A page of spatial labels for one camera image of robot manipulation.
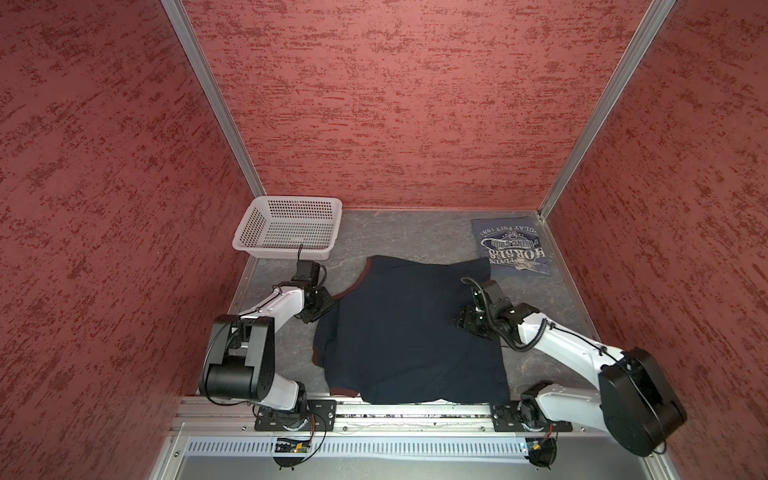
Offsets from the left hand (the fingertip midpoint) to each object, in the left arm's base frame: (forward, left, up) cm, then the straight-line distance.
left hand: (327, 312), depth 92 cm
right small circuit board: (-34, -56, -1) cm, 65 cm away
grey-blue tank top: (+27, -64, +3) cm, 70 cm away
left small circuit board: (-35, +3, -2) cm, 35 cm away
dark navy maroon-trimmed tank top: (-6, -21, -1) cm, 21 cm away
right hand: (-6, -41, +2) cm, 41 cm away
